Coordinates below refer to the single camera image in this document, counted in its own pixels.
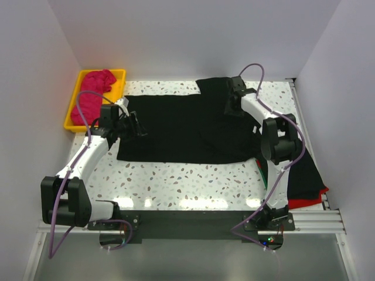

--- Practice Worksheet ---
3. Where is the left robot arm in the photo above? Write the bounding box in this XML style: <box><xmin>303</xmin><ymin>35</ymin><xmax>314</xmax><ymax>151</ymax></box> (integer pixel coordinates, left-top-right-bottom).
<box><xmin>40</xmin><ymin>104</ymin><xmax>146</xmax><ymax>227</ymax></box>

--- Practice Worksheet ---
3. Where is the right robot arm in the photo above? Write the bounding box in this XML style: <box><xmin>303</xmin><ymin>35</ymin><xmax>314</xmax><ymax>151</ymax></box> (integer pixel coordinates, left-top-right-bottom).
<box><xmin>225</xmin><ymin>76</ymin><xmax>305</xmax><ymax>230</ymax></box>

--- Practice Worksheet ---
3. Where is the yellow plastic bin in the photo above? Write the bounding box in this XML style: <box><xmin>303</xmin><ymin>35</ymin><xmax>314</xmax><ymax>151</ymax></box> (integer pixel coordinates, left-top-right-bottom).
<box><xmin>64</xmin><ymin>69</ymin><xmax>126</xmax><ymax>133</ymax></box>

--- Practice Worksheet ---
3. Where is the pink crumpled t shirt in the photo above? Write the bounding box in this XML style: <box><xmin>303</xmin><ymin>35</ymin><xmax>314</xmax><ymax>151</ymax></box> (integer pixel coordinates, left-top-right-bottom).
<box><xmin>64</xmin><ymin>69</ymin><xmax>121</xmax><ymax>128</ymax></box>

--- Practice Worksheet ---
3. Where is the folded green t shirt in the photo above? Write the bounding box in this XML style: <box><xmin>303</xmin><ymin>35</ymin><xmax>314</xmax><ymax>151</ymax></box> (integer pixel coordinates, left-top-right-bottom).
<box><xmin>257</xmin><ymin>162</ymin><xmax>268</xmax><ymax>190</ymax></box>

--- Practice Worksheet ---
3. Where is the folded red t shirt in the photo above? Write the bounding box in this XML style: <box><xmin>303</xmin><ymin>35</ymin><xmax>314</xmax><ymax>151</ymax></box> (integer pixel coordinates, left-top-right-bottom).
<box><xmin>256</xmin><ymin>157</ymin><xmax>329</xmax><ymax>210</ymax></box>

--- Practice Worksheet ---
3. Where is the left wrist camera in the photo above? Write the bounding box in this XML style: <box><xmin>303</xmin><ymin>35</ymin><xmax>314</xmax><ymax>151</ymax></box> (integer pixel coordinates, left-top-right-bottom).
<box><xmin>115</xmin><ymin>97</ymin><xmax>129</xmax><ymax>110</ymax></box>

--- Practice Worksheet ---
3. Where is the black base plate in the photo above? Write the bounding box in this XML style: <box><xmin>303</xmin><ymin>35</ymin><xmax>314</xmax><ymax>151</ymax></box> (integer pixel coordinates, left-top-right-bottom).
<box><xmin>87</xmin><ymin>209</ymin><xmax>296</xmax><ymax>244</ymax></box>

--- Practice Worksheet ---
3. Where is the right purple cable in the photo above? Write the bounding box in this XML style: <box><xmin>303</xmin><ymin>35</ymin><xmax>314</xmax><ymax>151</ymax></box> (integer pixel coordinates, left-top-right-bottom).
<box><xmin>230</xmin><ymin>63</ymin><xmax>306</xmax><ymax>244</ymax></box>

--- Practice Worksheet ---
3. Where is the purple cable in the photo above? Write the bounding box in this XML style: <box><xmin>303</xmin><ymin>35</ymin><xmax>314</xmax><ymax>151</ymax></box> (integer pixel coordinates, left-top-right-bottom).
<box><xmin>230</xmin><ymin>63</ymin><xmax>306</xmax><ymax>244</ymax></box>
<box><xmin>48</xmin><ymin>90</ymin><xmax>135</xmax><ymax>259</ymax></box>

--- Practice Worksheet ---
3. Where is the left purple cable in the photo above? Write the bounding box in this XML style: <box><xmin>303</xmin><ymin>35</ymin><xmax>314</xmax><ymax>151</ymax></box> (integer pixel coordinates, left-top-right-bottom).
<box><xmin>48</xmin><ymin>90</ymin><xmax>135</xmax><ymax>259</ymax></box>

